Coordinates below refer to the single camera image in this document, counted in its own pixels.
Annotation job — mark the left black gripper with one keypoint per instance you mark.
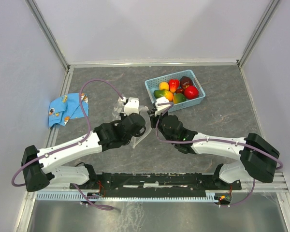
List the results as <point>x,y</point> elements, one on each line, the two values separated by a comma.
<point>122,116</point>

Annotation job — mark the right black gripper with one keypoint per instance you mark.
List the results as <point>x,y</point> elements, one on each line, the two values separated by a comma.
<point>151,113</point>

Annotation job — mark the clear dotted zip top bag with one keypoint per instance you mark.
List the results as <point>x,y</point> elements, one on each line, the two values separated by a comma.
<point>137,129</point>

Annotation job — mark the green yellow toy mango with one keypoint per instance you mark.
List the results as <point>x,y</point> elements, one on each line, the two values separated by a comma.
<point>163,93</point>

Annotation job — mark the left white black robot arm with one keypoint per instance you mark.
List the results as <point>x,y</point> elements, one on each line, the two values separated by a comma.
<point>47,166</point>

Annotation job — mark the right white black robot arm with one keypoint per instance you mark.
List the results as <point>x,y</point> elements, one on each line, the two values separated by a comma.
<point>253,156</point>

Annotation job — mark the green orange toy fruit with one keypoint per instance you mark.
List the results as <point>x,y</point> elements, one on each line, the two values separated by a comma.
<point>179,98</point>

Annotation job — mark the light blue plastic basket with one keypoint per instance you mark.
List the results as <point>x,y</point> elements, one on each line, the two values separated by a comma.
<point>153,84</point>

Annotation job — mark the small yellow toy peach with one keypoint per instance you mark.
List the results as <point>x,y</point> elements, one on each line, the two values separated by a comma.
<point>164,86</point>

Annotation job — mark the red toy wax apple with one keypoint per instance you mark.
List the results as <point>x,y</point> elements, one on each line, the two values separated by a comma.
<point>173,85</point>

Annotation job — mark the dark red toy fruit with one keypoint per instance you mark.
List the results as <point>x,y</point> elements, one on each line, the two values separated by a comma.
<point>185,82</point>

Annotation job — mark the blue patterned cloth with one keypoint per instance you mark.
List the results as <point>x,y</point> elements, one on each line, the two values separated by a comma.
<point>63,109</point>

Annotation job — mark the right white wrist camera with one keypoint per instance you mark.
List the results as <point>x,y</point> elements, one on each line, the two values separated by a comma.
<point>161,105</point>

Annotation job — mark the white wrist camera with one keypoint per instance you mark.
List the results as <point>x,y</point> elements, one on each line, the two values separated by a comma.
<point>130,105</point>
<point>161,105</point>

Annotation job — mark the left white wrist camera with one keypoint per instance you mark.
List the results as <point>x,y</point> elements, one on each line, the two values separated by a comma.
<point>130,105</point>

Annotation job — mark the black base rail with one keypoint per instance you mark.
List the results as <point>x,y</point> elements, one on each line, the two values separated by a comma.
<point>152,185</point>

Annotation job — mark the light blue cable duct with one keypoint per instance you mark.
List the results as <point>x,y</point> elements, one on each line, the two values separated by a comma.
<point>76,196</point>

